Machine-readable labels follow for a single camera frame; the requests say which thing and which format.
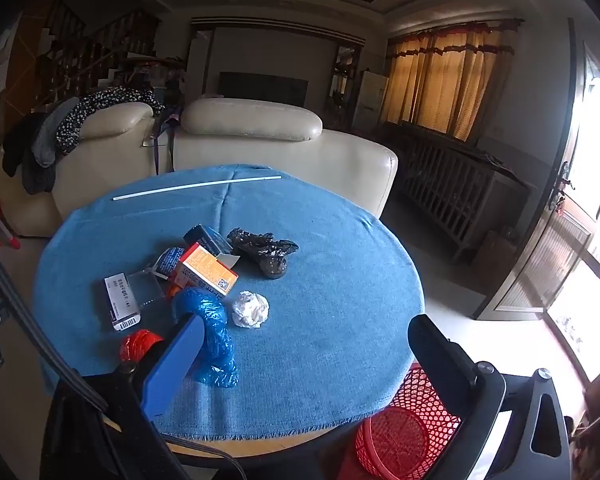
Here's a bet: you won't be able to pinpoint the blue plastic bag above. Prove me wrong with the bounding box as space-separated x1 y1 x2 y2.
171 287 239 388

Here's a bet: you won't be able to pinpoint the red net ball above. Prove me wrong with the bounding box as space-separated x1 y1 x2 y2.
119 330 162 363

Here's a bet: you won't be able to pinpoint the white small box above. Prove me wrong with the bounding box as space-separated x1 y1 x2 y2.
104 273 142 332

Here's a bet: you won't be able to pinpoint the clear plastic blister pack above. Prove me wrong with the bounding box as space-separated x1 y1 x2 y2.
126 269 166 310

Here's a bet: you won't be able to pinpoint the white paper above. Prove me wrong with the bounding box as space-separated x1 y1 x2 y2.
230 290 270 328

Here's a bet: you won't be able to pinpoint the orange white medicine box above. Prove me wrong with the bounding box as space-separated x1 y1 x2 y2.
171 243 238 297

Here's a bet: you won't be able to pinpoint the blue toothpaste box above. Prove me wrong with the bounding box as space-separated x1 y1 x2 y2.
183 224 233 258

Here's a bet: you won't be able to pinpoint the black plastic bag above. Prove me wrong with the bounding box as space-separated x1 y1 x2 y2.
226 228 299 280

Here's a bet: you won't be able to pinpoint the orange snack wrapper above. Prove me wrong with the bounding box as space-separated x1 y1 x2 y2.
166 284 182 299

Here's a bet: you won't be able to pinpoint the blue foil box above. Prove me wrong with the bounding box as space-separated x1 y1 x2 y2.
150 246 185 281

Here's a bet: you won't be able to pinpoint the red mesh basket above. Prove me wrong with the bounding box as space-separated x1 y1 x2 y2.
338 363 460 480

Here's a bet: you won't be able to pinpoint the blue tablecloth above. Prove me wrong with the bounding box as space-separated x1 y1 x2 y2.
32 165 425 440

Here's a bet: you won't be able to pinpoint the white stick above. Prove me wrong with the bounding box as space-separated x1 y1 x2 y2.
111 176 282 202

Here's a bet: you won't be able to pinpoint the grey dark clothes pile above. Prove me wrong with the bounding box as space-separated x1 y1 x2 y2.
2 96 79 195

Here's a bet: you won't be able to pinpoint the wooden crib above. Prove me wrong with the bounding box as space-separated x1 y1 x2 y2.
379 122 530 260

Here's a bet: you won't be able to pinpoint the polka dot garment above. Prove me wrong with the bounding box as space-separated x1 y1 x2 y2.
55 86 166 155

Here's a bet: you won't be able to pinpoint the cream leather sofa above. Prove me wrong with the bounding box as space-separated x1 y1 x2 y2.
0 98 399 237

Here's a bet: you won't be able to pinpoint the wooden staircase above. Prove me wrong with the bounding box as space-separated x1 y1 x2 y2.
33 4 160 108

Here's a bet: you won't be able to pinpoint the black television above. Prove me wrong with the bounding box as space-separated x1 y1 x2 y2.
218 72 309 107

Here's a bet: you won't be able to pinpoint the orange curtains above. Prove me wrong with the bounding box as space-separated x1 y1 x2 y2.
380 18 522 143

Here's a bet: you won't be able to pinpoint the white cabinet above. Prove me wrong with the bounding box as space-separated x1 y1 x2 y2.
351 70 388 134

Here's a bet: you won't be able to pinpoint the black cable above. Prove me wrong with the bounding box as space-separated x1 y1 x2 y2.
0 233 249 480

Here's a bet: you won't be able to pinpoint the blue strap on sofa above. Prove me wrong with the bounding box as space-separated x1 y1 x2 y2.
150 106 182 176

